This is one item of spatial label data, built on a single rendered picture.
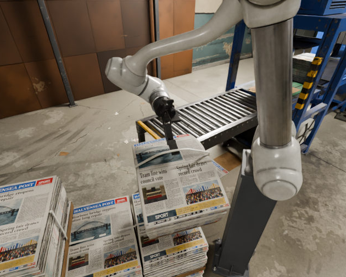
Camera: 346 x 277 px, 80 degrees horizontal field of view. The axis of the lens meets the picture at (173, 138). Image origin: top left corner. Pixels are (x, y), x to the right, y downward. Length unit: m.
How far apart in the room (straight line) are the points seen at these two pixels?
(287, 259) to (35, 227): 1.76
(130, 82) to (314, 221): 2.05
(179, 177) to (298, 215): 1.77
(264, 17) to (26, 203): 0.96
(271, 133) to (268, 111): 0.08
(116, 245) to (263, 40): 0.92
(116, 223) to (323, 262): 1.66
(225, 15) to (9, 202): 1.01
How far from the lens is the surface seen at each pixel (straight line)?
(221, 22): 0.80
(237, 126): 1.82
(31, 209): 0.93
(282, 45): 0.64
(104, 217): 1.10
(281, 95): 0.68
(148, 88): 0.90
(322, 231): 2.37
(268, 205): 1.20
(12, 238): 0.89
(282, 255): 2.07
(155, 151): 0.83
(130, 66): 0.85
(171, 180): 0.73
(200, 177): 0.74
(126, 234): 1.03
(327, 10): 2.31
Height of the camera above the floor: 1.70
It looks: 35 degrees down
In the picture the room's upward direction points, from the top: straight up
